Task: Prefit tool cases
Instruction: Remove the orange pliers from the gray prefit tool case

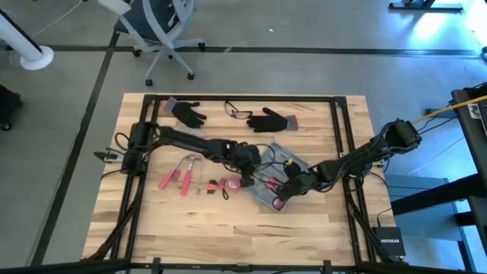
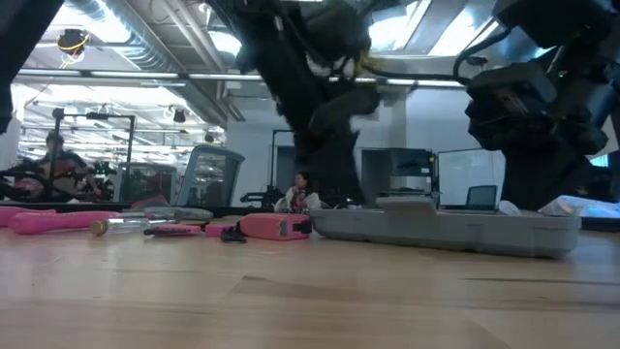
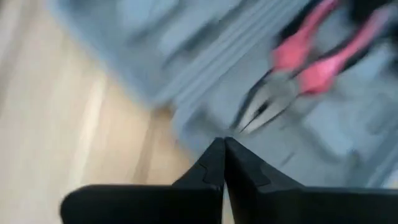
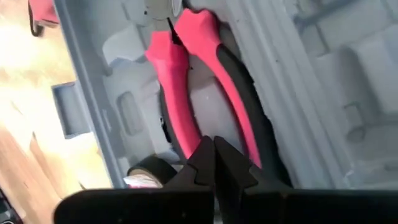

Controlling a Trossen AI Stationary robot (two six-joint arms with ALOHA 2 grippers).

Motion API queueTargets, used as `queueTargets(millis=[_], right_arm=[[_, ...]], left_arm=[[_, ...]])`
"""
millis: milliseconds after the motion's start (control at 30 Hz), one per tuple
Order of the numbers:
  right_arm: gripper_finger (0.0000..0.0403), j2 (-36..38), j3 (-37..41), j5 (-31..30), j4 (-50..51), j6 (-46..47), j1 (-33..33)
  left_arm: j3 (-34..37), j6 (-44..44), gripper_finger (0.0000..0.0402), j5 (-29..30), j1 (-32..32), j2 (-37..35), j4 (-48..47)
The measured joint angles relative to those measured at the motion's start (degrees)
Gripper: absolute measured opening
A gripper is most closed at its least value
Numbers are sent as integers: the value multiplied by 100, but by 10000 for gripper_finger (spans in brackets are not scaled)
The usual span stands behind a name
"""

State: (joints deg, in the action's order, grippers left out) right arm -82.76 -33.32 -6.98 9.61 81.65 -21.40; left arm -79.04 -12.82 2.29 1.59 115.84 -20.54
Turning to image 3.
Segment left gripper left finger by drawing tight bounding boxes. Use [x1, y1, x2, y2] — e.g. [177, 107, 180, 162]
[60, 137, 226, 224]

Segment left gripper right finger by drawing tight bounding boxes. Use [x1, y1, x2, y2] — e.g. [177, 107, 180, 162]
[224, 137, 398, 224]

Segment pink handled pliers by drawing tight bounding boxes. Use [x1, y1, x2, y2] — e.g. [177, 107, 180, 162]
[231, 0, 397, 135]

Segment grey plastic tool case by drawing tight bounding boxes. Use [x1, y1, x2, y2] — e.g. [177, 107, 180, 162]
[46, 0, 398, 191]

